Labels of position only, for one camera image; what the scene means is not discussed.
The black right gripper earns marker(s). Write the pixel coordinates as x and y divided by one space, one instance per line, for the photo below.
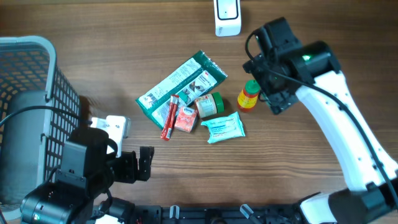
278 102

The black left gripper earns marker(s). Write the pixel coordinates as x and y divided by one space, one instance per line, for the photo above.
130 173

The red stick sachet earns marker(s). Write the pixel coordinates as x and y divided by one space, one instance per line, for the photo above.
168 126

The yellow bottle green cap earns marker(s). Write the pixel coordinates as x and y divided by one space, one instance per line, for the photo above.
248 96

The orange Kleenex tissue pack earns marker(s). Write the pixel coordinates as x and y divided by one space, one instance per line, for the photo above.
186 119

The teal wet wipes pack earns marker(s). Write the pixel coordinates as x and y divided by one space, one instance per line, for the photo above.
223 128

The white jar green lid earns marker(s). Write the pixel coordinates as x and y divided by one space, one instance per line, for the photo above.
210 104

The green 3M glove package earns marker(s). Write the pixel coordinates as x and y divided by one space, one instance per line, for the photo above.
195 77

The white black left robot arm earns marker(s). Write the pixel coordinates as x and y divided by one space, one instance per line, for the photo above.
77 191

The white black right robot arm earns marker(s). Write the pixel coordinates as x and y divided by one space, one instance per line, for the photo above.
370 173

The white barcode scanner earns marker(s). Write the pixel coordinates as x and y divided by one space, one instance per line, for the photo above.
228 20

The grey plastic mesh basket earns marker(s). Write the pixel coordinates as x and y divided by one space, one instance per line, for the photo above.
36 91

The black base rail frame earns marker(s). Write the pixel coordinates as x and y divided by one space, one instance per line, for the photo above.
175 214

